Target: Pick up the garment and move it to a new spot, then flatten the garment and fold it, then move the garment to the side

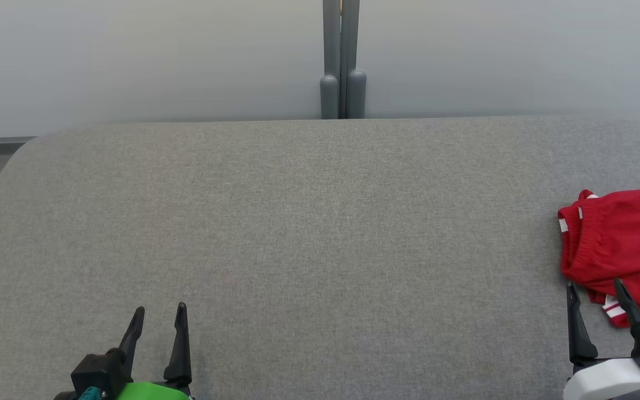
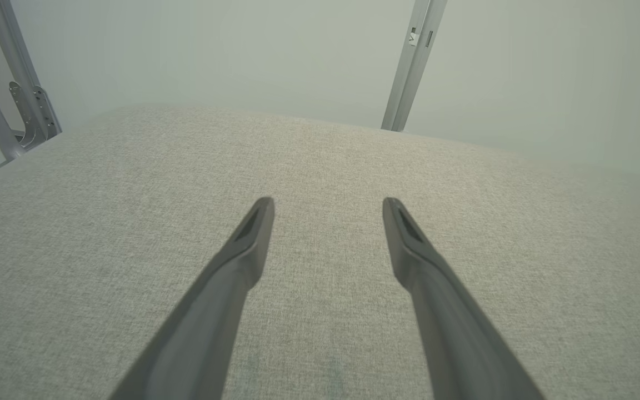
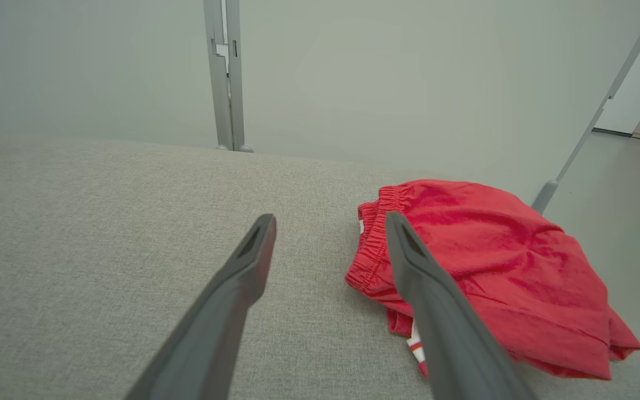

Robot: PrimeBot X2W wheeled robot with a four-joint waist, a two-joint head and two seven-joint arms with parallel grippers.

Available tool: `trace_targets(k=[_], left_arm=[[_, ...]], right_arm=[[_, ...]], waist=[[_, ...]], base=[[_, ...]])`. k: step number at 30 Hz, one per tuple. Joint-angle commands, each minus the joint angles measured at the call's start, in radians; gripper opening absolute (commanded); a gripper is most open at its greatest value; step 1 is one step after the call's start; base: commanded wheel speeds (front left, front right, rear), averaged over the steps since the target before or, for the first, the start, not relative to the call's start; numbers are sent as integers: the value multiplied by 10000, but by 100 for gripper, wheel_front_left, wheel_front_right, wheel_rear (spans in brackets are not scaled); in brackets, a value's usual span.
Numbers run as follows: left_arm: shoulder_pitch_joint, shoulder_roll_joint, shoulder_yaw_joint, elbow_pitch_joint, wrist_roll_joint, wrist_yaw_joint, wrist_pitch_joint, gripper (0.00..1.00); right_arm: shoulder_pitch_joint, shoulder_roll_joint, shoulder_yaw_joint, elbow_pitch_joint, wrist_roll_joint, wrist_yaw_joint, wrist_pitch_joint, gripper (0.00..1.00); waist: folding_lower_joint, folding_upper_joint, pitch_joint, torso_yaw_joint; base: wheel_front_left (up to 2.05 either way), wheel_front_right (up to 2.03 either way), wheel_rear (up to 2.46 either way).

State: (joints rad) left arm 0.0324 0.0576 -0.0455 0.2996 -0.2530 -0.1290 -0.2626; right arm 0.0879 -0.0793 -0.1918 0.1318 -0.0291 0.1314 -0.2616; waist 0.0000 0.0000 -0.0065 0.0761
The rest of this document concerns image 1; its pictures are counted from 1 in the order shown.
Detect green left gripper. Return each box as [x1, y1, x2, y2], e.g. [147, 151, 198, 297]
[114, 302, 194, 400]

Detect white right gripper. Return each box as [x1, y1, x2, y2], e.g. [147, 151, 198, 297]
[563, 278, 640, 400]

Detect red shorts with white hem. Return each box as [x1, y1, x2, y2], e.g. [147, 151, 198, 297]
[557, 189, 640, 313]

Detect grey fabric sofa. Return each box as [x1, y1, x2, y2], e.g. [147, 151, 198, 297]
[0, 116, 640, 400]

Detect grey round-topped post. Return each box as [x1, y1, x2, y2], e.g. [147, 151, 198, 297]
[346, 69, 367, 119]
[320, 74, 341, 119]

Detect grey vertical frame bar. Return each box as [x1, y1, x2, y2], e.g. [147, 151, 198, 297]
[341, 0, 361, 117]
[323, 0, 342, 77]

